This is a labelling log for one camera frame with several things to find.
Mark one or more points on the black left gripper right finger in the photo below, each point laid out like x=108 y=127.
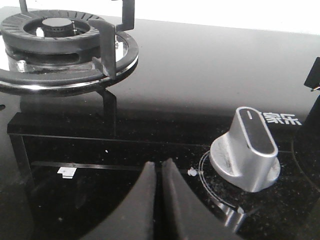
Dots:
x=188 y=217

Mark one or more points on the silver cooktop control knob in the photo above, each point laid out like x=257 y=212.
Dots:
x=246 y=155

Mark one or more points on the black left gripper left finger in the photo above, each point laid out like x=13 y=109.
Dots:
x=133 y=218

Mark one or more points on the left black gas burner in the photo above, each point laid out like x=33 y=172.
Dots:
x=51 y=37

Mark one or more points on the black glass gas cooktop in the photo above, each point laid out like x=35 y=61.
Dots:
x=67 y=161

